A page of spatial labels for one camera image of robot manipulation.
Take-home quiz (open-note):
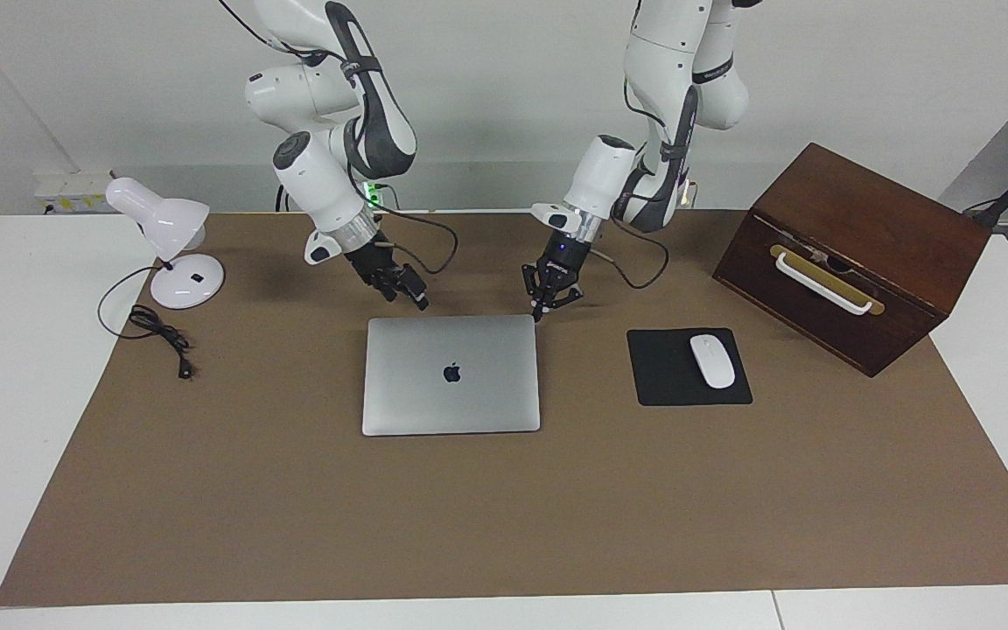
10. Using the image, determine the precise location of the silver laptop with black logo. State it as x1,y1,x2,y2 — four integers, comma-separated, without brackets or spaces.
361,314,542,438

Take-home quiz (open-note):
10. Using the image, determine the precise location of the black mouse pad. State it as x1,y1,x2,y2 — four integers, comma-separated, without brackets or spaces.
626,328,753,408

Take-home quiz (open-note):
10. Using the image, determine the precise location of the white computer mouse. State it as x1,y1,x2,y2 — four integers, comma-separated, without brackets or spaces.
689,334,737,390

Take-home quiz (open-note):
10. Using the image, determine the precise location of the white desk lamp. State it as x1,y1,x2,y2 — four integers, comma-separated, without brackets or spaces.
105,177,226,311

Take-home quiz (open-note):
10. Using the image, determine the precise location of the brown table mat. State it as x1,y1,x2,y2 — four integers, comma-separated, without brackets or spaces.
0,210,1008,607

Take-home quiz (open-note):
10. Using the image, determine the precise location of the white power strip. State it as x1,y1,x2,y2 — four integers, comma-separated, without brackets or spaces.
34,170,116,214

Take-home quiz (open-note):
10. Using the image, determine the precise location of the dark brown wooden box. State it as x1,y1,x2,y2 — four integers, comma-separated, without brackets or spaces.
712,143,993,378

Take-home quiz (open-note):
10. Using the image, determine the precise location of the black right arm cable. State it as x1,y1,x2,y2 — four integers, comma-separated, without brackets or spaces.
217,0,459,275

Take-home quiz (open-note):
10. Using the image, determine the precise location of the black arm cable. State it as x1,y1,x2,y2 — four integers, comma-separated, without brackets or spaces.
217,0,459,275
591,77,671,291

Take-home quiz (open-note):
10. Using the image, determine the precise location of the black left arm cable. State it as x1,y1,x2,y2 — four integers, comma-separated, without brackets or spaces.
591,77,671,291

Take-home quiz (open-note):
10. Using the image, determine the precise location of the black lamp power cord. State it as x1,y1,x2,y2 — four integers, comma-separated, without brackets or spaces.
98,265,195,381

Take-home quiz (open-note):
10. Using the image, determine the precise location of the white box handle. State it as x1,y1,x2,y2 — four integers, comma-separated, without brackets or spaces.
775,252,874,316

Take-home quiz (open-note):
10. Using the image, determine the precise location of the gold handle plate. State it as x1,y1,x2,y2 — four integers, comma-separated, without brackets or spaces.
769,244,886,317

